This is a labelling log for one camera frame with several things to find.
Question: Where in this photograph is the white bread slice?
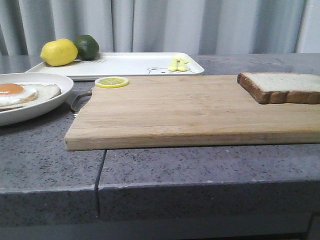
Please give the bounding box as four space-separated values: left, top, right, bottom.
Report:
237 72 320 105

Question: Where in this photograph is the white round plate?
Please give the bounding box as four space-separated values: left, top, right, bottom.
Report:
0 72 74 126

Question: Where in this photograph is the white rectangular tray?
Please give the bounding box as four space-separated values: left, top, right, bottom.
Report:
27 52 204 81

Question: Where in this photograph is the bottom bread slice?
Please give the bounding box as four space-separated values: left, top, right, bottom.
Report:
0 84 61 112

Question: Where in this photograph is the wooden cutting board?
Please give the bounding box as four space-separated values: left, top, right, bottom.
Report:
65 75 320 151

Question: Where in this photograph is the yellow plastic fork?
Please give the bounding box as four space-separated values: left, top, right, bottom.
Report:
167 56 181 72

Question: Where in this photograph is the lemon slice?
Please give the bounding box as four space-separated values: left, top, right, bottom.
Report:
94 76 130 89

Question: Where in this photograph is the grey curtain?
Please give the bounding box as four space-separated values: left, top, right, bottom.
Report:
0 0 320 56

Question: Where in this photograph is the green lime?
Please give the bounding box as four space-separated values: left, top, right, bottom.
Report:
74 34 100 61

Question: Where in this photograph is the yellow lemon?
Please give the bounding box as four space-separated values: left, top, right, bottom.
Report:
40 38 78 67

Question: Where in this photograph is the fried egg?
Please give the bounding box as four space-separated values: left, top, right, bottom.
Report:
0 83 38 107

